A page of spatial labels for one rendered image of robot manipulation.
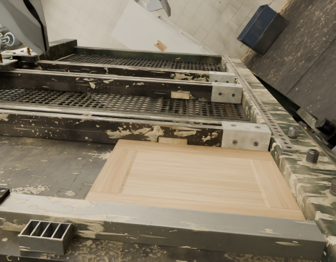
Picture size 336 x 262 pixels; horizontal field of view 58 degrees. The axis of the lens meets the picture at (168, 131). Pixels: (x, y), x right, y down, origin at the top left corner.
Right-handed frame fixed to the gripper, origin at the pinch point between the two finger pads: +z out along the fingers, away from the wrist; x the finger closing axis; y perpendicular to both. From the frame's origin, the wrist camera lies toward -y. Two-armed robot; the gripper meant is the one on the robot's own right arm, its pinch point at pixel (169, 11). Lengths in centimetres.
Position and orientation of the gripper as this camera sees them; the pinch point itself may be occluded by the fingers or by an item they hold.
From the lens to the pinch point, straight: 93.0
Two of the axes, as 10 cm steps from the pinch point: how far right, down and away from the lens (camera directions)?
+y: -8.8, 4.1, 2.5
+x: -0.8, 3.9, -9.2
